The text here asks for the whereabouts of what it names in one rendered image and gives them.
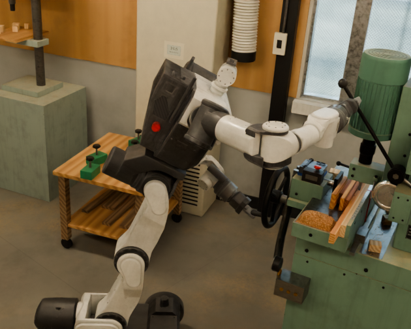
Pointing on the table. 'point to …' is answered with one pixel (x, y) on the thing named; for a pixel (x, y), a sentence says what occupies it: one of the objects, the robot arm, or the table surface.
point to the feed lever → (398, 173)
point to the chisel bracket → (365, 172)
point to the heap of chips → (317, 220)
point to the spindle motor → (380, 91)
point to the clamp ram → (335, 180)
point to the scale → (361, 203)
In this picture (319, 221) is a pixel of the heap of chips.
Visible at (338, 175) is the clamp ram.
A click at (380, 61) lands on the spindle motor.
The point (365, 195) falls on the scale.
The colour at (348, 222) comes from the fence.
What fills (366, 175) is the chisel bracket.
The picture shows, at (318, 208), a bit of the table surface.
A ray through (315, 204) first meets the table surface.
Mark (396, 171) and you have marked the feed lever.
